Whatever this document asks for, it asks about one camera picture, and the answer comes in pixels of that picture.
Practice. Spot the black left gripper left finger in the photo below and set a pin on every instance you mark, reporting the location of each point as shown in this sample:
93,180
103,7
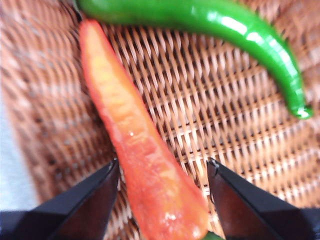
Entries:
75,215

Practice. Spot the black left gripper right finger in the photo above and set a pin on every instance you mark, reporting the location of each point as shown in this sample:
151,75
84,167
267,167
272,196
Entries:
250,215

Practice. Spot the orange carrot with green leaves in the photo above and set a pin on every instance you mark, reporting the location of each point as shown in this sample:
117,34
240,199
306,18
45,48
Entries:
140,140

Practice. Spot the brown wicker basket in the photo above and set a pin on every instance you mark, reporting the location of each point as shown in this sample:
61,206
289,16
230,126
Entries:
212,100

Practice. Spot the green chili pepper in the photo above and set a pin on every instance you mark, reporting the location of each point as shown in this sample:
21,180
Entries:
200,15

